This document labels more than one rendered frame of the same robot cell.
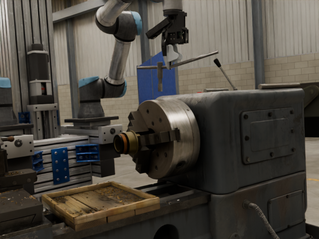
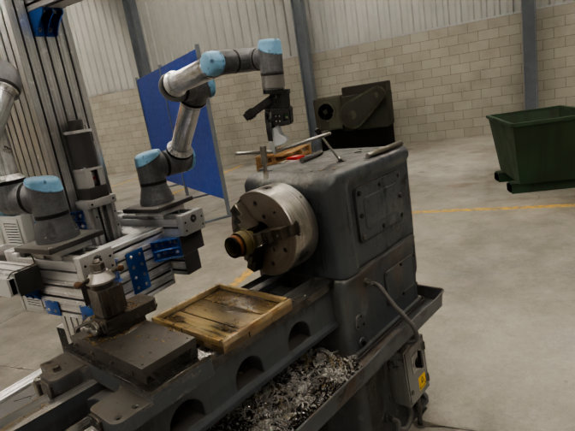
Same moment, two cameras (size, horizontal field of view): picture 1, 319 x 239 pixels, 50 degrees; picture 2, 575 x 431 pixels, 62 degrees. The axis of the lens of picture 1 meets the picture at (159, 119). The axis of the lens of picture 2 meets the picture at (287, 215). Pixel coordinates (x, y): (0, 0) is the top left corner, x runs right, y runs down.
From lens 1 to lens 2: 0.50 m
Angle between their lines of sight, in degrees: 17
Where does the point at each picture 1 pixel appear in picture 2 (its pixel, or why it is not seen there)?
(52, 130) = (115, 227)
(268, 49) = (316, 38)
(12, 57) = (44, 143)
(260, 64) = (307, 61)
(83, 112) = (149, 198)
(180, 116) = (295, 207)
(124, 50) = (193, 118)
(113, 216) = (254, 328)
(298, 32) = (352, 14)
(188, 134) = (306, 225)
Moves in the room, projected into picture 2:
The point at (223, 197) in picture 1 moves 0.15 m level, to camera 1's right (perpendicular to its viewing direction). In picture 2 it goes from (347, 282) to (385, 273)
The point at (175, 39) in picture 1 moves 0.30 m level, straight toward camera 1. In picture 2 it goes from (281, 121) to (302, 123)
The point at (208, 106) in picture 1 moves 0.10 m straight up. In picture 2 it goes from (323, 191) to (318, 162)
